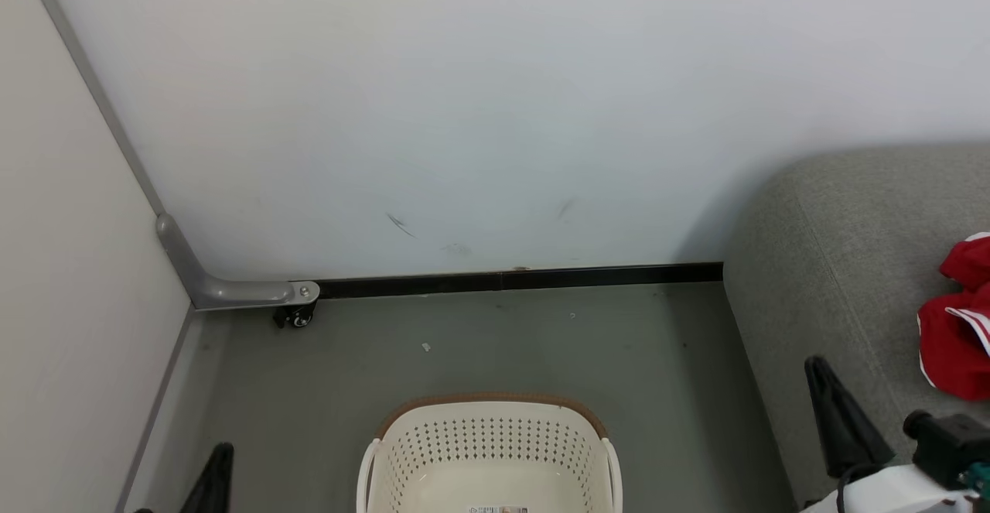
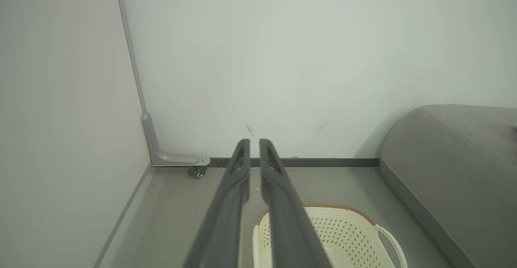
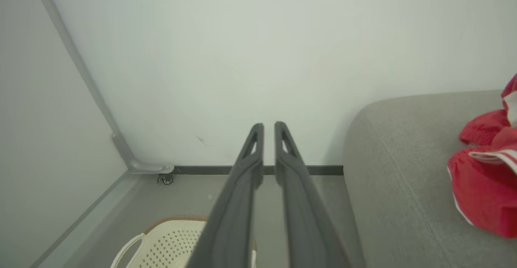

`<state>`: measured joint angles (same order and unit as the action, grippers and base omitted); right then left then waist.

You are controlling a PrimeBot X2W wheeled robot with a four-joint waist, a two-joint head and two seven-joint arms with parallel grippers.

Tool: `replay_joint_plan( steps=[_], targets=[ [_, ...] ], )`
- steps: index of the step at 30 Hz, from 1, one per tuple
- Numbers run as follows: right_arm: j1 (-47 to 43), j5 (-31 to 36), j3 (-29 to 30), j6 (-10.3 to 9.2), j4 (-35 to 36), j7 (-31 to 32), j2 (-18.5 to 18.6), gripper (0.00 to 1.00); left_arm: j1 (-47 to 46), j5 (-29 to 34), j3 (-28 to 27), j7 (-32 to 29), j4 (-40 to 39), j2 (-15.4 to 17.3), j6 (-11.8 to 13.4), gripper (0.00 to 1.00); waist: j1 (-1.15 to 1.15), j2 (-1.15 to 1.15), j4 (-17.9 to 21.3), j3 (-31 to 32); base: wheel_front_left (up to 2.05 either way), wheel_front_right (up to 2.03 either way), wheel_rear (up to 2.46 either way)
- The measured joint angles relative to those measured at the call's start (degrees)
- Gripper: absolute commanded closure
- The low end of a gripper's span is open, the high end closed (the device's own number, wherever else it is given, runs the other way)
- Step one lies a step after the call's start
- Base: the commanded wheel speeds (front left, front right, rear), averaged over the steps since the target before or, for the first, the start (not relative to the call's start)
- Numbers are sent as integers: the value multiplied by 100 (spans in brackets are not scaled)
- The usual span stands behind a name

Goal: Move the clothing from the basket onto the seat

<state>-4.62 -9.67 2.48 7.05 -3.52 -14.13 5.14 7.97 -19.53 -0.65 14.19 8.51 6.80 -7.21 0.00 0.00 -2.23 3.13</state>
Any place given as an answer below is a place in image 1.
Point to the grey metal partition foot bracket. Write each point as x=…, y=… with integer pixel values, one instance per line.
x=232, y=292

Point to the black caster wheel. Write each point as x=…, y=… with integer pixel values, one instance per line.
x=298, y=316

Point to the red garment striped white panel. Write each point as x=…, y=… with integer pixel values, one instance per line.
x=951, y=358

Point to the beige perforated laundry basket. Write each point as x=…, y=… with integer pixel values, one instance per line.
x=495, y=459

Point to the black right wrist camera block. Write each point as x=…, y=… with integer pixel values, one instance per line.
x=947, y=443

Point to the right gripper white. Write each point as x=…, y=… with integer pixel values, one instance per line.
x=897, y=497

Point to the grey fabric sofa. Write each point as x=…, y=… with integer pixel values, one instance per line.
x=835, y=265

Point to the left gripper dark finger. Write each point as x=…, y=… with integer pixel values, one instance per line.
x=216, y=490

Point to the black baseboard strip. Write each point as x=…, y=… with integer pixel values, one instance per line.
x=541, y=278

